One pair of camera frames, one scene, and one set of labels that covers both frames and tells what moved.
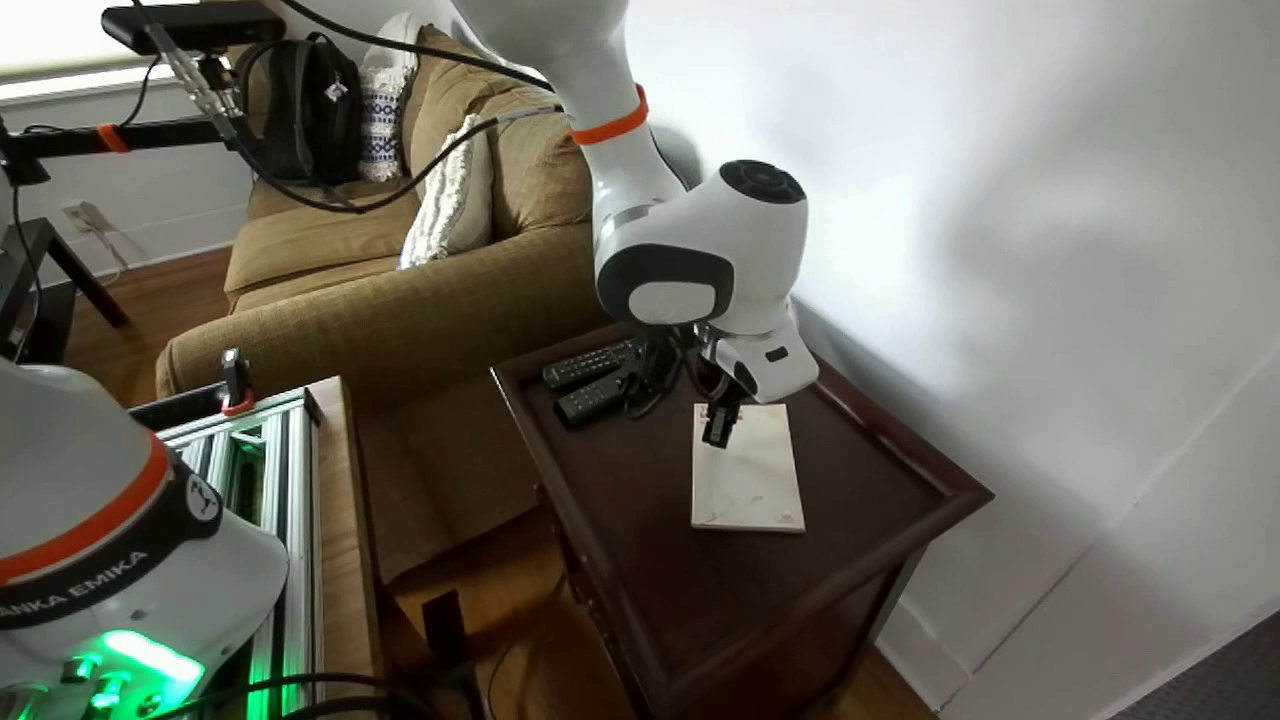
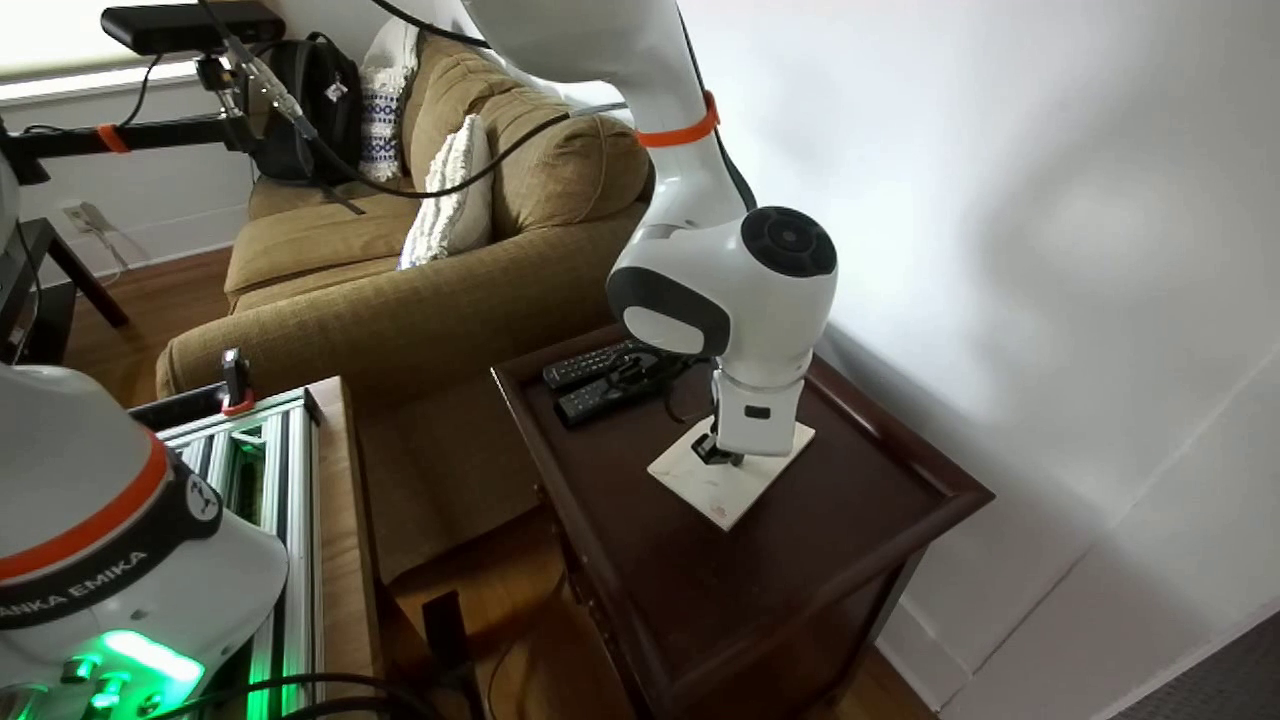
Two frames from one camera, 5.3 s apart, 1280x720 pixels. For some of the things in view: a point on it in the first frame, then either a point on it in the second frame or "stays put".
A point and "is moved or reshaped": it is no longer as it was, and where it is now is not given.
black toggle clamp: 234,375 stays put
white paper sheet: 753,483 is moved or reshaped
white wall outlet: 78,217 stays put
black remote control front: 593,403 stays put
